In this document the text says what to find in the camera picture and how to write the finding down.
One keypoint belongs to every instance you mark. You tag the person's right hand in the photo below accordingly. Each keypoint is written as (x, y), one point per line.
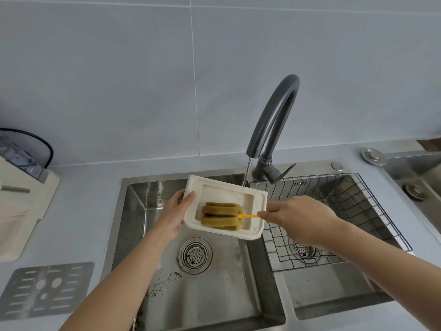
(306, 220)

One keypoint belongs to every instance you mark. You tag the person's left hand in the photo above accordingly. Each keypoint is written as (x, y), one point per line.
(172, 220)

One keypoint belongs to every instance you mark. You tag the cream plastic drip tray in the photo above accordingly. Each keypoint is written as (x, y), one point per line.
(224, 189)

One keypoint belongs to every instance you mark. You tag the perforated steel tray grate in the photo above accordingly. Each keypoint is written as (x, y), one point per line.
(49, 289)

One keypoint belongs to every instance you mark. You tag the cream steel coffee machine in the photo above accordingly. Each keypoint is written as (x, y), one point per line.
(20, 217)

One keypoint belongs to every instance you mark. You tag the person's left forearm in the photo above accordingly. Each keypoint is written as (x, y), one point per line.
(117, 286)

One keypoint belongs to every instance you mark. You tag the person's right forearm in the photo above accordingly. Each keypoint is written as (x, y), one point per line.
(389, 265)

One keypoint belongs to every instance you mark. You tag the round metal drain strainer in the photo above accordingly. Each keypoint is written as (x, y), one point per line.
(194, 255)
(303, 251)

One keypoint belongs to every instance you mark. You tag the small round metal cap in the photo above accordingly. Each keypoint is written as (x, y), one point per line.
(337, 166)

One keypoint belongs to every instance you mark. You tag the stainless steel double sink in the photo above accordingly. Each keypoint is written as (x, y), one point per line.
(213, 299)

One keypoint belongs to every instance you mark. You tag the large round metal knob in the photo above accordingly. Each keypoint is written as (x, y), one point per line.
(373, 156)

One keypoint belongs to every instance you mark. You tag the dark grey faucet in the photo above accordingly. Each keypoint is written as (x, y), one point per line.
(272, 113)

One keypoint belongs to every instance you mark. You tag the round metal sink plug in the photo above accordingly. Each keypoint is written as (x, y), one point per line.
(415, 191)

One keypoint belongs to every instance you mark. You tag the stainless steel single sink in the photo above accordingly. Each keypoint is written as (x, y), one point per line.
(427, 175)

